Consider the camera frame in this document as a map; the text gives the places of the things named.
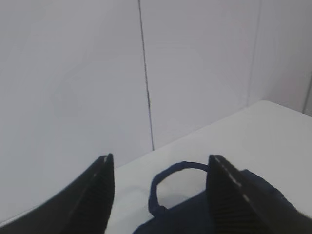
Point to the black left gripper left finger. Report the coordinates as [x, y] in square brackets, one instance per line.
[83, 207]

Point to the navy blue fabric bag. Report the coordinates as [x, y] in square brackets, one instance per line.
[189, 217]

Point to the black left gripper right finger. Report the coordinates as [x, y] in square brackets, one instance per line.
[241, 202]

